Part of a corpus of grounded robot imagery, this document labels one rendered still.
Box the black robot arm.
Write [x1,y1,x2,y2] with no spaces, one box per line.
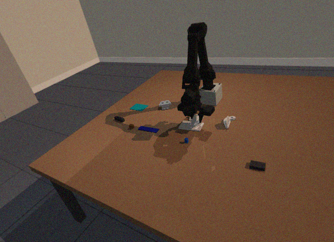
[181,22,216,116]

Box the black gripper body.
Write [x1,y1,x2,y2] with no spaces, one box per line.
[177,96,215,116]

